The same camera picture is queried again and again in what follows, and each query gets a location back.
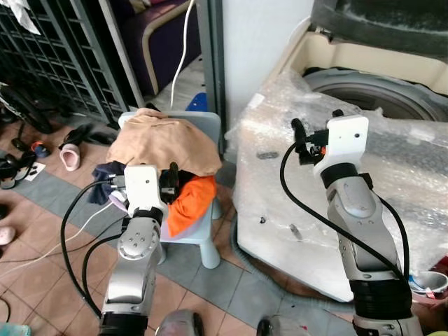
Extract dark grey door frame post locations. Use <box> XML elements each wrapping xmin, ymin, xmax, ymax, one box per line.
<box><xmin>197</xmin><ymin>0</ymin><xmax>227</xmax><ymax>153</ymax></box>

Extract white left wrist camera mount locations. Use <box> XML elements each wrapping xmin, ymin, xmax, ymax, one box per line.
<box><xmin>122</xmin><ymin>165</ymin><xmax>169</xmax><ymax>219</ymax></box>

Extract white hanging cable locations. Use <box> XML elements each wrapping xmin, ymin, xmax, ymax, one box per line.
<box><xmin>169</xmin><ymin>0</ymin><xmax>197</xmax><ymax>111</ymax></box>

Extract purple armchair with beige frame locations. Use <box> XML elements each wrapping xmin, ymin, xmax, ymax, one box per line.
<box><xmin>111</xmin><ymin>0</ymin><xmax>204</xmax><ymax>99</ymax></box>

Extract dark grey washer lid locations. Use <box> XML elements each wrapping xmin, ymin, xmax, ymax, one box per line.
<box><xmin>310</xmin><ymin>0</ymin><xmax>448</xmax><ymax>61</ymax></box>

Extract tan cloth garment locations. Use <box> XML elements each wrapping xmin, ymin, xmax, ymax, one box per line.
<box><xmin>106</xmin><ymin>108</ymin><xmax>224</xmax><ymax>179</ymax></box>

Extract black metal grid gate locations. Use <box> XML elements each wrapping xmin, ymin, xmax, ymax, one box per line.
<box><xmin>0</xmin><ymin>0</ymin><xmax>135</xmax><ymax>128</ymax></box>

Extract white round basin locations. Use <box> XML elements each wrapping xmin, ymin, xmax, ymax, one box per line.
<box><xmin>407</xmin><ymin>270</ymin><xmax>448</xmax><ymax>299</ymax></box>

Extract long black left arm cable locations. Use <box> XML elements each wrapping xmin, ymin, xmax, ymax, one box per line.
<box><xmin>60</xmin><ymin>181</ymin><xmax>128</xmax><ymax>317</ymax></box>

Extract bubble-wrapped cream washing machine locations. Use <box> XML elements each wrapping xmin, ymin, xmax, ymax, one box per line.
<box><xmin>230</xmin><ymin>21</ymin><xmax>448</xmax><ymax>303</ymax></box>

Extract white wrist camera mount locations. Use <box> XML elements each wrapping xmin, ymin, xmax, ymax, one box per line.
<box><xmin>122</xmin><ymin>165</ymin><xmax>169</xmax><ymax>219</ymax></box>
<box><xmin>312</xmin><ymin>115</ymin><xmax>370</xmax><ymax>177</ymax></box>

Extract grey robot left leg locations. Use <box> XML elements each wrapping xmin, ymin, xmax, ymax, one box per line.
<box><xmin>155</xmin><ymin>309</ymin><xmax>206</xmax><ymax>336</ymax></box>

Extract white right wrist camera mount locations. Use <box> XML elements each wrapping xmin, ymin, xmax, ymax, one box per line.
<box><xmin>312</xmin><ymin>115</ymin><xmax>370</xmax><ymax>177</ymax></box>

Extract black shoe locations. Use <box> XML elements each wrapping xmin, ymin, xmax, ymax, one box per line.
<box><xmin>65</xmin><ymin>124</ymin><xmax>93</xmax><ymax>148</ymax></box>

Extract short black left arm cable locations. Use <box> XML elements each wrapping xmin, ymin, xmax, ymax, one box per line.
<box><xmin>81</xmin><ymin>234</ymin><xmax>124</xmax><ymax>317</ymax></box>

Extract white hanging cloth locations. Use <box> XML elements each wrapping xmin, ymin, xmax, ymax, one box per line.
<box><xmin>6</xmin><ymin>0</ymin><xmax>42</xmax><ymax>35</ymax></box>

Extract light blue plastic chair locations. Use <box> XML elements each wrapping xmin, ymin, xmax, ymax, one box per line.
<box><xmin>117</xmin><ymin>110</ymin><xmax>224</xmax><ymax>270</ymax></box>

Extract grey robot right leg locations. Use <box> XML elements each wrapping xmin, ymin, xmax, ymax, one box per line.
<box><xmin>256</xmin><ymin>314</ymin><xmax>309</xmax><ymax>336</ymax></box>

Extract white floor cable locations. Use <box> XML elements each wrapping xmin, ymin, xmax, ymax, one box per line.
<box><xmin>0</xmin><ymin>202</ymin><xmax>118</xmax><ymax>265</ymax></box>

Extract orange cloth garment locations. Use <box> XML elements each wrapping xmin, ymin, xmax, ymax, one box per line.
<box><xmin>168</xmin><ymin>175</ymin><xmax>218</xmax><ymax>238</ymax></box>

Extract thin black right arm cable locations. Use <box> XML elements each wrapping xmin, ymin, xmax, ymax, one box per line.
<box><xmin>377</xmin><ymin>195</ymin><xmax>412</xmax><ymax>275</ymax></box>

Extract pale pink slipper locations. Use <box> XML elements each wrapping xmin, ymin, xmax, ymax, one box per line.
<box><xmin>0</xmin><ymin>227</ymin><xmax>17</xmax><ymax>246</ymax></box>

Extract grey robot leg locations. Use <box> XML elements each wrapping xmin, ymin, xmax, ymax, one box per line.
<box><xmin>155</xmin><ymin>309</ymin><xmax>206</xmax><ymax>336</ymax></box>
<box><xmin>256</xmin><ymin>314</ymin><xmax>309</xmax><ymax>336</ymax></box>

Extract black strappy sandal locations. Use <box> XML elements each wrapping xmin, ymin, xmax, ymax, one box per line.
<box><xmin>0</xmin><ymin>152</ymin><xmax>37</xmax><ymax>190</ymax></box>

